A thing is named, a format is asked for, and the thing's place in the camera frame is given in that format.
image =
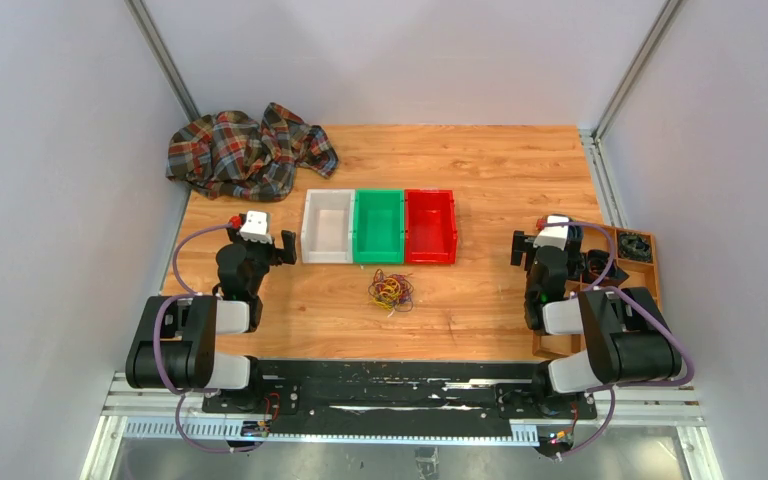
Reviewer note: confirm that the black coiled item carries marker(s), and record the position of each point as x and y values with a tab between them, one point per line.
634	246
595	264

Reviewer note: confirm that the red plastic bin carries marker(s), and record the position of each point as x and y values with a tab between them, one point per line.
431	235

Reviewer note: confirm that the plaid cloth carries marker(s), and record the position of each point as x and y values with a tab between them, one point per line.
232	154

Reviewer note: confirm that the white plastic bin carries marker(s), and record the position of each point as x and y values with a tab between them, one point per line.
327	229

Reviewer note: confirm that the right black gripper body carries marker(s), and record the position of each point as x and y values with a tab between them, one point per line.
572	252

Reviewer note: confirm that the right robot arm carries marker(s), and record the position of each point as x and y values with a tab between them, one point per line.
628	341

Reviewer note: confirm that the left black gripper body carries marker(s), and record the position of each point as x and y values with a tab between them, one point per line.
260	254

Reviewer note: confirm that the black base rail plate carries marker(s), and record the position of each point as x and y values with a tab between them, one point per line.
407	399

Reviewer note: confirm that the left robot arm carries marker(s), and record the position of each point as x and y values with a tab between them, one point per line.
174	346

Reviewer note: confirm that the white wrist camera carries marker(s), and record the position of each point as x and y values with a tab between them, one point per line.
553	231
255	227

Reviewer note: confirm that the black coiled item far right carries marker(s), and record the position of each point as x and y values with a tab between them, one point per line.
634	246

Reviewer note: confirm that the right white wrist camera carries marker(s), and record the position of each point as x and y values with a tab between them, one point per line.
553	231

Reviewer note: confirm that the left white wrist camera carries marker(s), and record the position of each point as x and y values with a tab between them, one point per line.
255	227

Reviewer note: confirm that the green plastic bin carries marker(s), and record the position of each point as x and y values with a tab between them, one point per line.
379	226

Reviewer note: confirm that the black coiled item centre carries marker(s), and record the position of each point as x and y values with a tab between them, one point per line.
595	264

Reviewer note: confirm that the wooden compartment tray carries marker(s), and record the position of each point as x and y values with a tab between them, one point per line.
640	274

